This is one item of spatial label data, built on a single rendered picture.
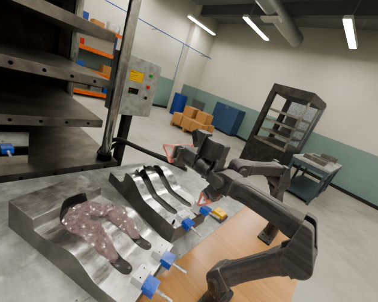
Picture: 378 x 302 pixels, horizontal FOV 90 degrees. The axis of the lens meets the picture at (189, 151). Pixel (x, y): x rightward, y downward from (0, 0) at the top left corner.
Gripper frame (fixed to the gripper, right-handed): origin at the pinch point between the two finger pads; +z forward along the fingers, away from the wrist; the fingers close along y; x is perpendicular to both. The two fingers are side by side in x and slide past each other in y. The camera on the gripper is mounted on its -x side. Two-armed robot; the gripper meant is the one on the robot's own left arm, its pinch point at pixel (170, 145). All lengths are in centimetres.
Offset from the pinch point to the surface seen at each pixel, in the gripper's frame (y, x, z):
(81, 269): 30.3, 33.0, -8.7
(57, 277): 34, 40, -3
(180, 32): -532, -209, 611
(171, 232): -2.7, 33.6, -11.3
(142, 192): -3.2, 29.4, 11.7
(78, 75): 10, -10, 67
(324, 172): -384, 46, -44
